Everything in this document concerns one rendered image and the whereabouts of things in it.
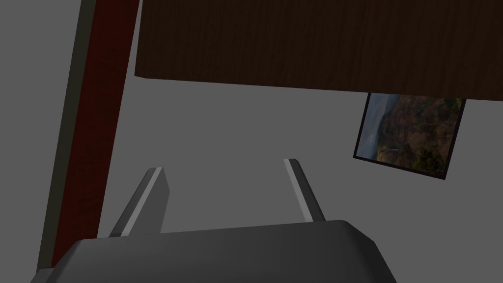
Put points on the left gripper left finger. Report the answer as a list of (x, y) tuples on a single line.
[(147, 202)]

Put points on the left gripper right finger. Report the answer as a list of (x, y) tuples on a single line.
[(305, 194)]

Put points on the dark red door leaf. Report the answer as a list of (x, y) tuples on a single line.
[(94, 129)]

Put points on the framed landscape picture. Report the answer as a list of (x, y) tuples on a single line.
[(412, 133)]

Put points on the dark brown wooden table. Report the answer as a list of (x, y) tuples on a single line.
[(314, 43)]

